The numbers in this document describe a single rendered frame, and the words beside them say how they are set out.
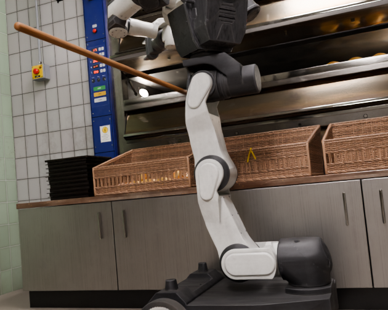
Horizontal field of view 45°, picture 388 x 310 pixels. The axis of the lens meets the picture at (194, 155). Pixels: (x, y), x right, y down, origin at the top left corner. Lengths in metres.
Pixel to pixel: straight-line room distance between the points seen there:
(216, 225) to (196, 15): 0.80
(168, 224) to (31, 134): 1.50
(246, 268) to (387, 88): 1.33
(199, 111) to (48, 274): 1.34
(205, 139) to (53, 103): 1.73
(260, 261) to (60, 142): 1.94
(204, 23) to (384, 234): 1.12
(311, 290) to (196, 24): 1.05
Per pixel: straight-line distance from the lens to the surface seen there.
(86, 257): 2.55
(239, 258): 1.76
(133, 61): 2.97
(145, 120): 2.98
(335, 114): 2.65
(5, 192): 3.46
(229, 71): 1.82
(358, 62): 2.69
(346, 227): 2.10
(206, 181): 1.77
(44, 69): 3.38
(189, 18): 1.85
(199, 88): 1.82
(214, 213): 1.80
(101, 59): 2.17
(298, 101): 2.68
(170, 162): 2.34
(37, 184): 3.42
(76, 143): 3.23
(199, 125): 1.83
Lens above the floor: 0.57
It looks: 4 degrees up
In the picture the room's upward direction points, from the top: 5 degrees counter-clockwise
